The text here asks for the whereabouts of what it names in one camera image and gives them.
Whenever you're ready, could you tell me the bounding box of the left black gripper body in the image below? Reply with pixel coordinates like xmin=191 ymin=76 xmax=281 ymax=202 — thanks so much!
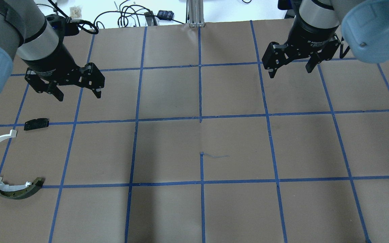
xmin=25 ymin=57 xmax=105 ymax=93

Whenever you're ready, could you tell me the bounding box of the black cables bundle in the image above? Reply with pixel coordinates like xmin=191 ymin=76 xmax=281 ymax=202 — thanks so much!
xmin=36 ymin=0 xmax=185 ymax=34

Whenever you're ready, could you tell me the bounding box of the small bag of parts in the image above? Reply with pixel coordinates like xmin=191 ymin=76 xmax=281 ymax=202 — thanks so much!
xmin=69 ymin=5 xmax=82 ymax=19

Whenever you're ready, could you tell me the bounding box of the small black flat part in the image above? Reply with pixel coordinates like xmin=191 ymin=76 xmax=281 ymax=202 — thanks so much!
xmin=24 ymin=117 xmax=50 ymax=131

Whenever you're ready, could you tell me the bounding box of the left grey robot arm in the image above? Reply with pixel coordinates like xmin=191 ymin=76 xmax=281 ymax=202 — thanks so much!
xmin=0 ymin=0 xmax=105 ymax=101

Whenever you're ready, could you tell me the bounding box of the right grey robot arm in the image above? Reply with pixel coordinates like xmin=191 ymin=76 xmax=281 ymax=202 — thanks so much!
xmin=261 ymin=0 xmax=389 ymax=78

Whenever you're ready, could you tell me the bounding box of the blue checkered adapter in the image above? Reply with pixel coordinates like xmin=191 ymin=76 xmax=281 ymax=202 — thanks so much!
xmin=156 ymin=10 xmax=175 ymax=21

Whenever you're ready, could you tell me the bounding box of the dark green curved part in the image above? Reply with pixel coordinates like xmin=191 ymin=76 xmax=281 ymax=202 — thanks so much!
xmin=0 ymin=177 xmax=45 ymax=200

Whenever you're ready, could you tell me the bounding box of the aluminium frame post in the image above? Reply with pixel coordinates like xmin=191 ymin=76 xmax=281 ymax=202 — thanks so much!
xmin=186 ymin=0 xmax=205 ymax=28

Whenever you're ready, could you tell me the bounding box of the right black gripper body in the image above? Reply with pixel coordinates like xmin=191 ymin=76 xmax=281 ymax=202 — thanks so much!
xmin=261 ymin=34 xmax=341 ymax=70

